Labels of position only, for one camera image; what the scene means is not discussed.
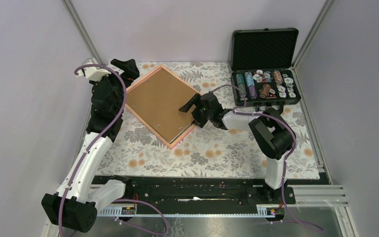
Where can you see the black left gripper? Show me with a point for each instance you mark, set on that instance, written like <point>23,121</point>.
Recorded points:
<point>131,71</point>

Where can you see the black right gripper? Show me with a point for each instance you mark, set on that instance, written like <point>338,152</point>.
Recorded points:
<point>199,121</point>

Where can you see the brown cardboard backing board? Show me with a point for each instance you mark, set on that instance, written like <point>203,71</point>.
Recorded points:
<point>160,104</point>

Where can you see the pink wooden picture frame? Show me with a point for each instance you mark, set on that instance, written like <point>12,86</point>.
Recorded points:
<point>163,140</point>

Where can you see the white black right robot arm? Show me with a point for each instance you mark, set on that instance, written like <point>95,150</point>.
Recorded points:
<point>273,135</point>

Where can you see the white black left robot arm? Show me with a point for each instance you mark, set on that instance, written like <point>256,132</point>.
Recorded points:
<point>73,206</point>

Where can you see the green poker chip stack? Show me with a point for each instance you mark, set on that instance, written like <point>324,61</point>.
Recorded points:
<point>241,85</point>

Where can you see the blue purple poker chip stack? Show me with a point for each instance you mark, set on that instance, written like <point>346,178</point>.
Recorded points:
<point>251,85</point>

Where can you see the lower orange poker chip stack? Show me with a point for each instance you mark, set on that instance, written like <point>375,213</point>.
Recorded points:
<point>264,91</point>

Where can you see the orange poker chip stack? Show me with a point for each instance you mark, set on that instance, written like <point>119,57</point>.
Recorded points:
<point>264,91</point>
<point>278,78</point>

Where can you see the black poker chip case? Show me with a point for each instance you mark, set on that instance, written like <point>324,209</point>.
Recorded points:
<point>262,52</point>

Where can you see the floral tablecloth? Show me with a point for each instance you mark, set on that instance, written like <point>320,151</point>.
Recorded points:
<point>205,152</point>

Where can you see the upper orange poker chip stack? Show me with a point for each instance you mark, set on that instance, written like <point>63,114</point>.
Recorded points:
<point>278,78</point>

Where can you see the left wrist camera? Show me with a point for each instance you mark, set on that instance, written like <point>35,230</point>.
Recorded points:
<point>94,74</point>

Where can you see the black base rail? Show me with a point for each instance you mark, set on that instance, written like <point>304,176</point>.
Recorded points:
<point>183,195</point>

